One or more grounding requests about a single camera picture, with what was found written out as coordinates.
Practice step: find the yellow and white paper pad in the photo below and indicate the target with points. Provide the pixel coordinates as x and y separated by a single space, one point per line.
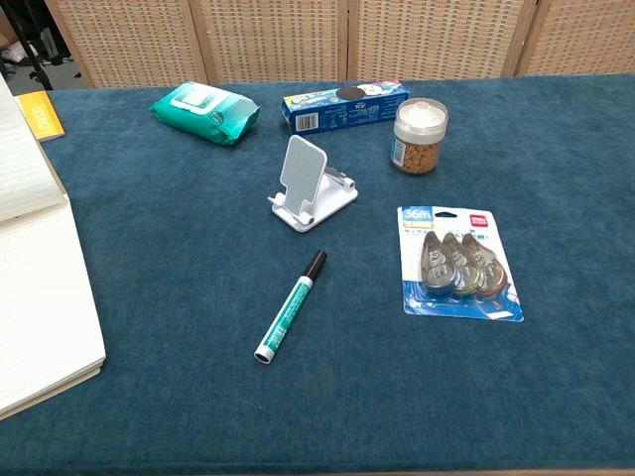
43 116

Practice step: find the black tripod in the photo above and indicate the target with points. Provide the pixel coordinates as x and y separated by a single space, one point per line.
35 66

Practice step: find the cream spiral notebook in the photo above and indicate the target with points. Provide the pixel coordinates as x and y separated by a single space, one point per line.
39 297

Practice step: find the blue cookie box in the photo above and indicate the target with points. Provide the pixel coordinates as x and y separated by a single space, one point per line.
342 111

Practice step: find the green wet wipes pack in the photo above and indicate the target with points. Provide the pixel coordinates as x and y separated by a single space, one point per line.
203 111

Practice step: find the clear snack jar white lid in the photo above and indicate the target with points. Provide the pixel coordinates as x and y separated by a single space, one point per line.
419 144

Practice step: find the correction tape blister pack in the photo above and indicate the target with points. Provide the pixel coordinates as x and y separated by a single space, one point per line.
459 268

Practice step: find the wicker screen panel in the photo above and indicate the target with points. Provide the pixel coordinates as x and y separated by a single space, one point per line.
129 39
436 39
273 39
580 35

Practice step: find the teal table cloth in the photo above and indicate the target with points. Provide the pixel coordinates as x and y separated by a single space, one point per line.
198 297

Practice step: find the white folding phone stand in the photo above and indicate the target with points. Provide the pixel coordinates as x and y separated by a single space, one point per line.
302 178

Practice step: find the green marker pen black cap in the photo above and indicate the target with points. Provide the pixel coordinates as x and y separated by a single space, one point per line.
288 312

